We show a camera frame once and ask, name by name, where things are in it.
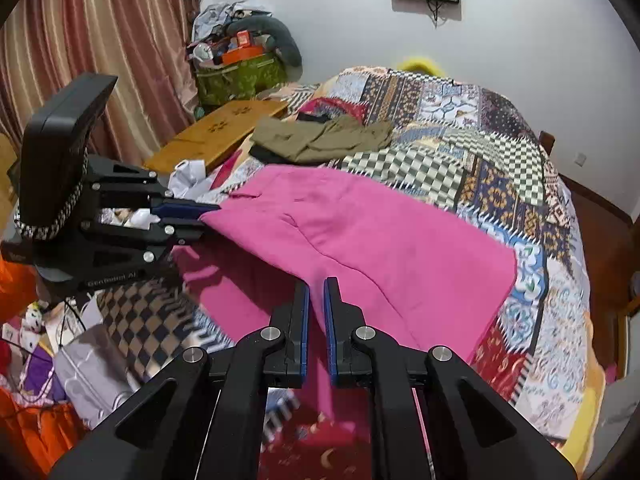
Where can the white wall socket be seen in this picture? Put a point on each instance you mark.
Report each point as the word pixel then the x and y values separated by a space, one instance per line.
pixel 580 159

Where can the grey quilted cloth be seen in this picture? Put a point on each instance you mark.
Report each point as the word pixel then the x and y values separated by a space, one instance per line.
pixel 85 370

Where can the orange cloth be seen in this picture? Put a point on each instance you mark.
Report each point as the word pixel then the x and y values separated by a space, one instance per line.
pixel 30 425

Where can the spotted white plush toy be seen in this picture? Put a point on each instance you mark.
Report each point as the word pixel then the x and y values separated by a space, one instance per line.
pixel 35 322

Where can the pink pants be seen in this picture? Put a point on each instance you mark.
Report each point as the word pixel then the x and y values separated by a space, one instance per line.
pixel 375 240

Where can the wooden bed post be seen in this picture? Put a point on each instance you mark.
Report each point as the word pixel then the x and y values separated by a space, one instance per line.
pixel 547 144

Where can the pale crumpled cloth pile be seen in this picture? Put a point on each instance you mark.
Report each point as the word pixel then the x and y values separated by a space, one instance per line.
pixel 225 20

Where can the white crumpled cloth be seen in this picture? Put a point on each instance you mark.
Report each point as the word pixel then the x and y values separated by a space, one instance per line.
pixel 187 175

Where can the green patterned bag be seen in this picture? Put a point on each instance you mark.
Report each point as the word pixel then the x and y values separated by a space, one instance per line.
pixel 235 80

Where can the grey neck pillow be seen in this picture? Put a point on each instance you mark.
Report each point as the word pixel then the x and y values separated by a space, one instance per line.
pixel 286 35

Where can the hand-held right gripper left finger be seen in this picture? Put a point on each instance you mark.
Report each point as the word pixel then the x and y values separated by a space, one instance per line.
pixel 304 332

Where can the red garment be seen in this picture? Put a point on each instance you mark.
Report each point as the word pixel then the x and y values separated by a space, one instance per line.
pixel 345 109

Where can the yellow fleece blanket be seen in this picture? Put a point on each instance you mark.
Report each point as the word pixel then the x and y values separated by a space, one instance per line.
pixel 587 400

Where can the yellow plush object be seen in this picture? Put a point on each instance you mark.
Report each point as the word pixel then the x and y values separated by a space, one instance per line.
pixel 420 65

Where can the patchwork printed blanket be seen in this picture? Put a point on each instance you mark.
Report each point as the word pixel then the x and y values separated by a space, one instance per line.
pixel 500 175

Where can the orange box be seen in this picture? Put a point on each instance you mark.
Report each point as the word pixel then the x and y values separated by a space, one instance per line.
pixel 242 55

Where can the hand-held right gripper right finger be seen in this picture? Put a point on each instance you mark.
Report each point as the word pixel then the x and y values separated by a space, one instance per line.
pixel 330 332

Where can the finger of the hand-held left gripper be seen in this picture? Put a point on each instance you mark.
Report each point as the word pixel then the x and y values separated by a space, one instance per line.
pixel 185 208
pixel 170 232

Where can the striped pink curtain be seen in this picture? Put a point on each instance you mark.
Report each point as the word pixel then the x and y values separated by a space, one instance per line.
pixel 100 20

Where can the olive green pants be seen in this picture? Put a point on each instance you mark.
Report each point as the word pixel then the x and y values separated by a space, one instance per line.
pixel 320 140

